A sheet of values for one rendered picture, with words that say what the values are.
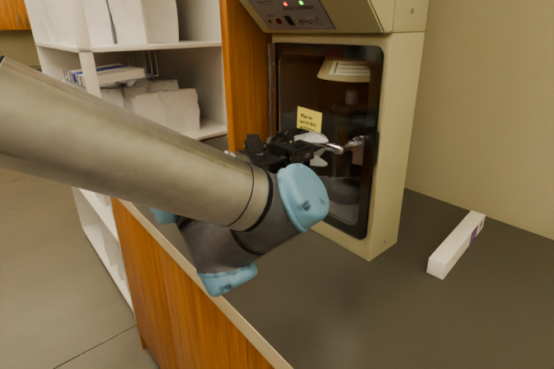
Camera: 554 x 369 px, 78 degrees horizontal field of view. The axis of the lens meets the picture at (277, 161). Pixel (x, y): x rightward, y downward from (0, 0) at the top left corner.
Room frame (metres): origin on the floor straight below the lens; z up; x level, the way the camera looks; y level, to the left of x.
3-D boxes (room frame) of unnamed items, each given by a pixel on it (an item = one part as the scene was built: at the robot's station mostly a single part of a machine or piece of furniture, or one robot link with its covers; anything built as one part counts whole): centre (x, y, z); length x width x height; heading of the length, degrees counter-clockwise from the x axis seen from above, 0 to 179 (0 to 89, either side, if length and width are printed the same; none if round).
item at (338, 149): (0.66, -0.11, 1.20); 0.10 x 0.05 x 0.03; 40
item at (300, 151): (0.56, 0.00, 1.20); 0.12 x 0.09 x 0.08; 130
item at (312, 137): (0.63, -0.07, 1.22); 0.09 x 0.06 x 0.03; 130
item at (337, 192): (0.74, -0.09, 1.19); 0.30 x 0.01 x 0.40; 40
